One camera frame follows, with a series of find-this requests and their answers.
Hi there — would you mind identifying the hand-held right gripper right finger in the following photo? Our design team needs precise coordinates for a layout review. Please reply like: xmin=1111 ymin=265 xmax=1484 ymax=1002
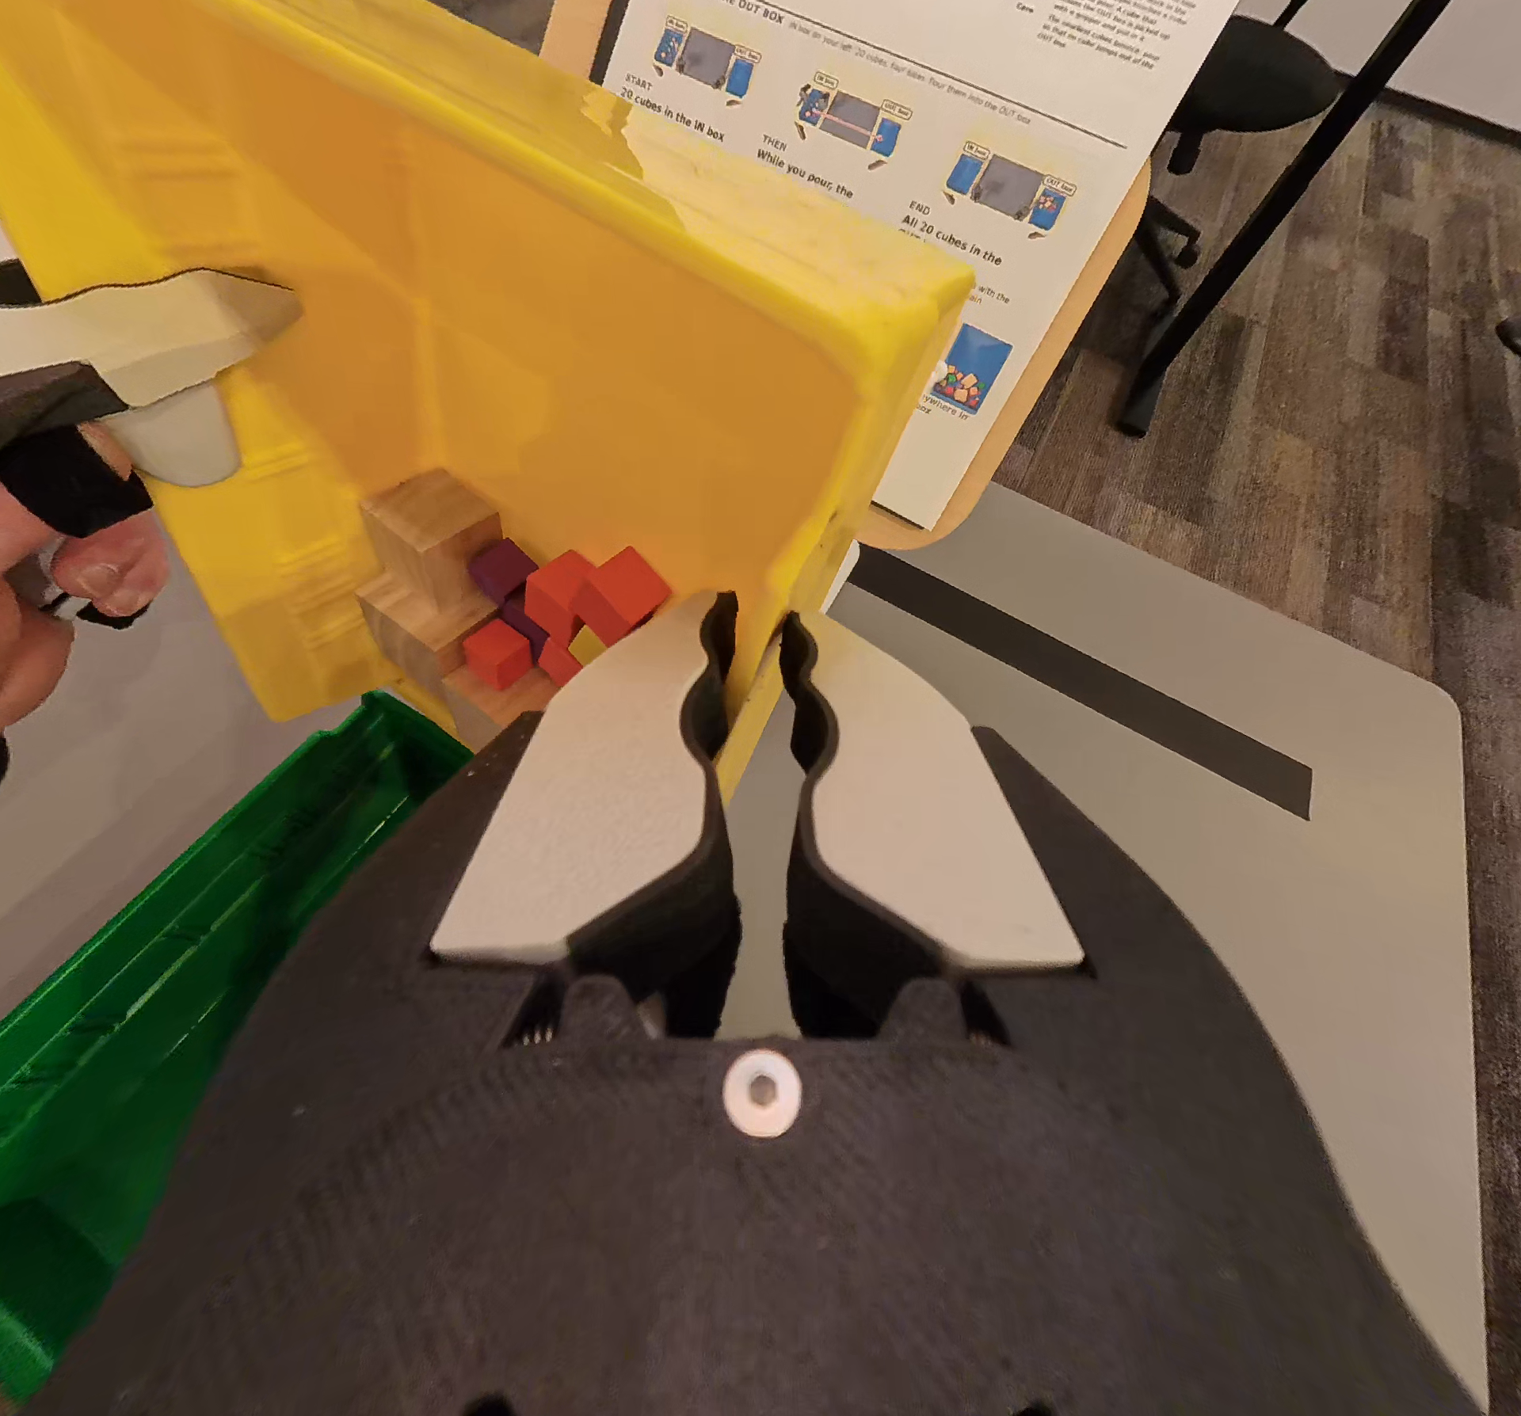
xmin=776 ymin=608 xmax=1089 ymax=1037

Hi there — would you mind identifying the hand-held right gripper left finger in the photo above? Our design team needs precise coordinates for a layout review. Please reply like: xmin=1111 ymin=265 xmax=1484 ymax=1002
xmin=430 ymin=590 xmax=742 ymax=1037

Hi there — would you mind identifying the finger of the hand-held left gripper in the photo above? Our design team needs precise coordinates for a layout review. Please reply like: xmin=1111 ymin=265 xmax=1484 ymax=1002
xmin=0 ymin=265 xmax=307 ymax=433
xmin=120 ymin=384 xmax=243 ymax=484

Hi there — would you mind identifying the pile of coloured wooden cubes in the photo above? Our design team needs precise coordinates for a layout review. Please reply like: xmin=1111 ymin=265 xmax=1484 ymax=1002
xmin=356 ymin=465 xmax=673 ymax=744

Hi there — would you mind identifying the yellow plastic box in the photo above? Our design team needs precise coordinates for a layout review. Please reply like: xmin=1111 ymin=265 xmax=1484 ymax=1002
xmin=0 ymin=0 xmax=977 ymax=800

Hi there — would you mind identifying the green plastic box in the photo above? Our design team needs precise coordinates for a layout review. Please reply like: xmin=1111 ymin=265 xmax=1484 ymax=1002
xmin=0 ymin=692 xmax=475 ymax=1408

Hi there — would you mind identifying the person's left hand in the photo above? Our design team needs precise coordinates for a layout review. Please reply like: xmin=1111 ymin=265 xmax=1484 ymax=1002
xmin=0 ymin=417 xmax=171 ymax=782

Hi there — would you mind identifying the black tape strip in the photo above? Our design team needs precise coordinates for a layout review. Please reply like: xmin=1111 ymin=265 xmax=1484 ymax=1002
xmin=850 ymin=550 xmax=1316 ymax=826

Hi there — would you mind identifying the white printed instruction sheet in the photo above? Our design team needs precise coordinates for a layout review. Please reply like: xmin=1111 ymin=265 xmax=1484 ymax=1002
xmin=599 ymin=0 xmax=1306 ymax=524

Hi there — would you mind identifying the black stand leg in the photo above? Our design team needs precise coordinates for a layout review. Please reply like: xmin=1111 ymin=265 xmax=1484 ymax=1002
xmin=1117 ymin=0 xmax=1521 ymax=437

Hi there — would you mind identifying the black office chair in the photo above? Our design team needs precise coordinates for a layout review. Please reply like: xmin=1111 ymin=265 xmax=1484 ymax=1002
xmin=1136 ymin=0 xmax=1440 ymax=283

